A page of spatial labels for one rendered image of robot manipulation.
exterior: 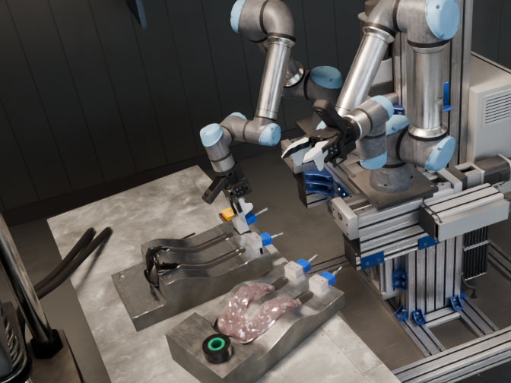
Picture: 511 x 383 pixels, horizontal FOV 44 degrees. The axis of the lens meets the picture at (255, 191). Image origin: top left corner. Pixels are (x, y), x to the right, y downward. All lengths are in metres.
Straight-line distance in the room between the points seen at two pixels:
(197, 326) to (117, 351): 0.30
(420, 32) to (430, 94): 0.19
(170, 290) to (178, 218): 0.57
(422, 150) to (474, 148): 0.49
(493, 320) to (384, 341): 0.47
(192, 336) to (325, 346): 0.39
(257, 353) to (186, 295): 0.38
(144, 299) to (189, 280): 0.17
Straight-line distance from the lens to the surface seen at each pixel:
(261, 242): 2.18
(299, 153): 1.59
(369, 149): 1.75
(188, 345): 1.87
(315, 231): 3.72
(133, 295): 2.17
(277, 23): 2.15
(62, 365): 2.14
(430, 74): 1.88
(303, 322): 1.92
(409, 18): 1.83
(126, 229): 2.60
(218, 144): 2.10
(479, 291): 3.01
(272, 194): 4.09
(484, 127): 2.41
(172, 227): 2.54
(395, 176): 2.11
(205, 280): 2.10
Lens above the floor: 2.21
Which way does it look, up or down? 32 degrees down
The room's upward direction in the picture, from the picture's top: 9 degrees counter-clockwise
